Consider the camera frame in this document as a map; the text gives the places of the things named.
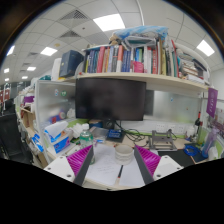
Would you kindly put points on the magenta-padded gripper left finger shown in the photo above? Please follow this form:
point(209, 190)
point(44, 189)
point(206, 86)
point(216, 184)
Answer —
point(78, 161)

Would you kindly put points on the blue and white tissue box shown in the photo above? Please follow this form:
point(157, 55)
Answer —
point(61, 143)

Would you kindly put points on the clear plastic container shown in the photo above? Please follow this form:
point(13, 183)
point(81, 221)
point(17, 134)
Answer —
point(100, 133)

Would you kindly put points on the blue circuit board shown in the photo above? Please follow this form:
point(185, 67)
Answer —
point(115, 134)

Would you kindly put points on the black office chair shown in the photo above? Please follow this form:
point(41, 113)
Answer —
point(8, 133)

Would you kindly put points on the black computer monitor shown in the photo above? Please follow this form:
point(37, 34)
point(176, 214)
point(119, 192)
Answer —
point(110, 100)

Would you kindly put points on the handwritten white paper sheet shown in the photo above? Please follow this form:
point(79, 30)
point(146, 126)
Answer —
point(105, 166)

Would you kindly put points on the ceiling light panels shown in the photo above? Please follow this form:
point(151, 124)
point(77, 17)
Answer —
point(108, 21)

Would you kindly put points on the grey metal laptop stand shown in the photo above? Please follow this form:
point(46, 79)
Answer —
point(163, 145)

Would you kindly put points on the wooden shelf with books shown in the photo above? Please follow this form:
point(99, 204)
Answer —
point(143, 80)

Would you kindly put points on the white wall socket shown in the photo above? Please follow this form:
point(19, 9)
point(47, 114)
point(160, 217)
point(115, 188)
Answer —
point(171, 128)
point(181, 129)
point(160, 128)

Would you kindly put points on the white tissue pack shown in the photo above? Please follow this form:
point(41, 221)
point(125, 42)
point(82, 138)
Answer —
point(78, 129)

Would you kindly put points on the white ribbed cup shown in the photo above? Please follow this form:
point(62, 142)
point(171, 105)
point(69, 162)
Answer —
point(124, 155)

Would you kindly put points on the dark wine bottle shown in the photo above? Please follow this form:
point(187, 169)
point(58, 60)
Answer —
point(199, 124)

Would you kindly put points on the purple hanging banner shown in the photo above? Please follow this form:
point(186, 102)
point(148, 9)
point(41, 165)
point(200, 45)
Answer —
point(212, 101)

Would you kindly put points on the black pen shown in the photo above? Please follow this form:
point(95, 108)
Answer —
point(120, 171)

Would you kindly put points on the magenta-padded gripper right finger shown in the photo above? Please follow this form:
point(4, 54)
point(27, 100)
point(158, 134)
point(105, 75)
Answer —
point(149, 161)

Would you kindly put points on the purple translucent water bottle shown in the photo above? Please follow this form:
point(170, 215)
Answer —
point(209, 143)

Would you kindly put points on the wooden side shelf unit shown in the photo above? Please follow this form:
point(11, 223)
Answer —
point(26, 116)

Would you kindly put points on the blank white paper sheet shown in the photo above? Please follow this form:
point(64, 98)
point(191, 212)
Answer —
point(130, 175)

